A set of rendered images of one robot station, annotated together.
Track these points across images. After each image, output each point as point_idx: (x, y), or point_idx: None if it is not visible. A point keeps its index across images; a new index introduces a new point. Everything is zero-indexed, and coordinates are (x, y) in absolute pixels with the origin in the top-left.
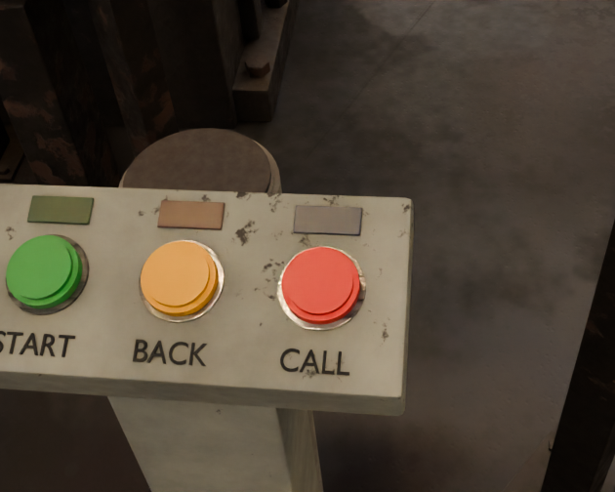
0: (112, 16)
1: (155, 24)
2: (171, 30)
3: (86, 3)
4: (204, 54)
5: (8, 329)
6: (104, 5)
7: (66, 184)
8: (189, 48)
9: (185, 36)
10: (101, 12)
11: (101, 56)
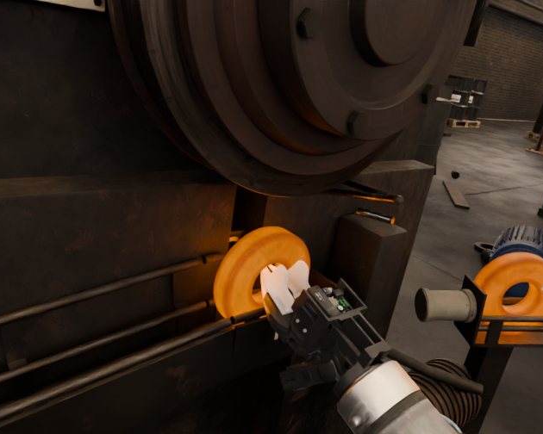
0: (477, 433)
1: (340, 428)
2: (345, 427)
3: (313, 432)
4: (352, 433)
5: None
6: (475, 429)
7: None
8: (348, 433)
9: (349, 427)
10: (467, 433)
11: None
